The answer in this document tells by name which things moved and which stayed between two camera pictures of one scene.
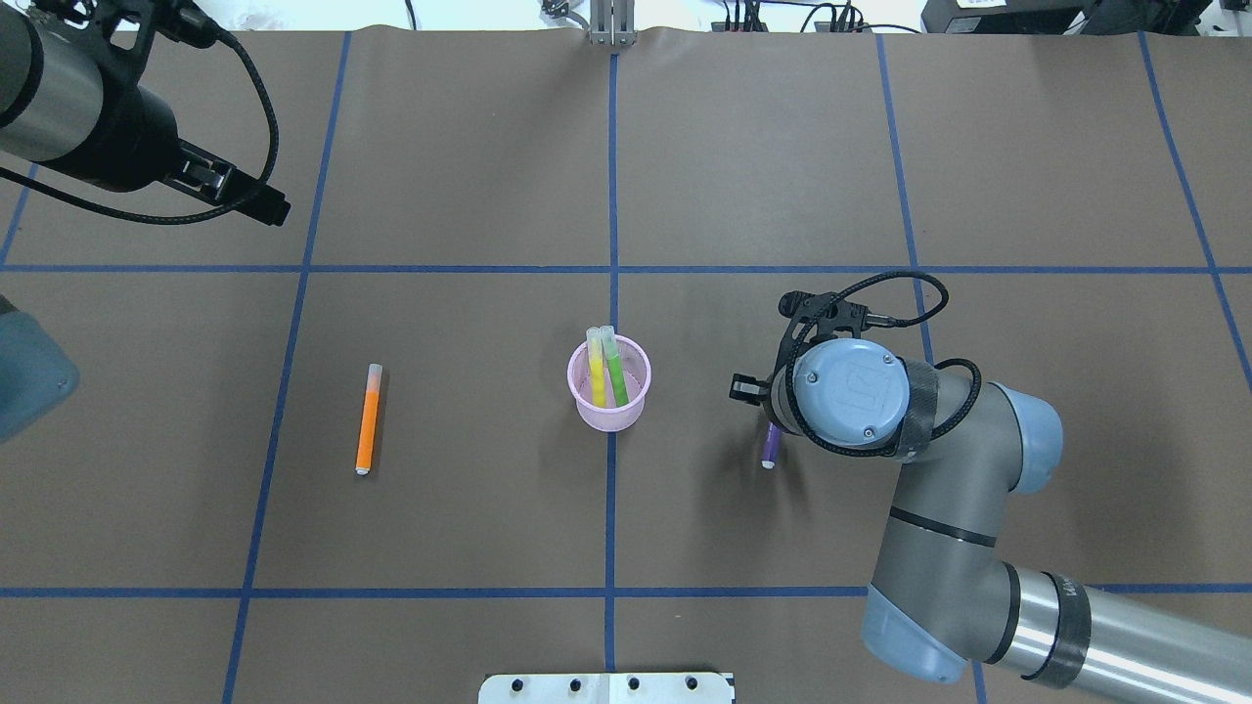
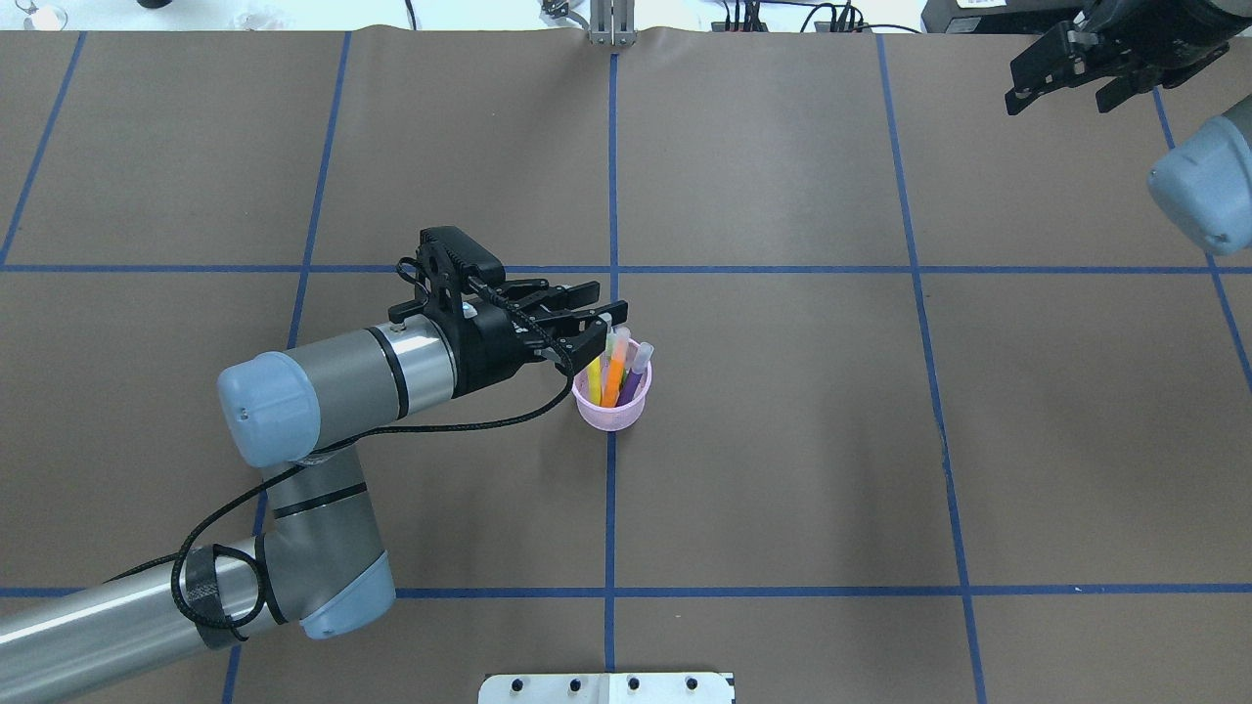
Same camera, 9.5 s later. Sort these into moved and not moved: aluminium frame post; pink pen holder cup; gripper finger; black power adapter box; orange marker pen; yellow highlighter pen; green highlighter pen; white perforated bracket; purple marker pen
Moved: orange marker pen; gripper finger; purple marker pen
Not moved: pink pen holder cup; aluminium frame post; black power adapter box; yellow highlighter pen; white perforated bracket; green highlighter pen
